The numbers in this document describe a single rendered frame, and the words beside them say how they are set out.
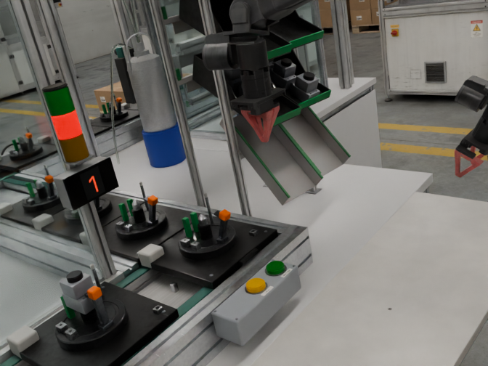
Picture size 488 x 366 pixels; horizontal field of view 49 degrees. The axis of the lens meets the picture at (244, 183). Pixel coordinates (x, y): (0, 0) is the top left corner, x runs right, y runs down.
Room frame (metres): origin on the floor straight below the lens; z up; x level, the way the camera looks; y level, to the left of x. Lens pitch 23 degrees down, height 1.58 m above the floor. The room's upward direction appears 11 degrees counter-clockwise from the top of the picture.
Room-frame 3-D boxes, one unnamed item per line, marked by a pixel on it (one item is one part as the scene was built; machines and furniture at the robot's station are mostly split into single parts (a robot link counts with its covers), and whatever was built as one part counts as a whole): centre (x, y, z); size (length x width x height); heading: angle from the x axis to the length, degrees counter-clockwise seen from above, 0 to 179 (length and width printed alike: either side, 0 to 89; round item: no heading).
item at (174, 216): (1.30, 0.29, 1.01); 0.24 x 0.24 x 0.13; 47
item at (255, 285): (0.93, 0.02, 0.96); 0.04 x 0.04 x 0.02
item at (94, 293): (0.86, 0.32, 1.04); 0.04 x 0.02 x 0.08; 47
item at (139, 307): (0.89, 0.35, 0.96); 0.24 x 0.24 x 0.02; 47
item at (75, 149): (1.08, 0.33, 1.28); 0.05 x 0.05 x 0.05
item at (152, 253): (1.13, 0.11, 1.01); 0.24 x 0.24 x 0.13; 47
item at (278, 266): (0.98, -0.03, 0.96); 0.04 x 0.04 x 0.02
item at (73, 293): (0.89, 0.36, 1.06); 0.08 x 0.04 x 0.07; 48
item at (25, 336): (0.88, 0.49, 0.97); 0.05 x 0.05 x 0.04; 47
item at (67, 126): (1.08, 0.33, 1.33); 0.05 x 0.05 x 0.05
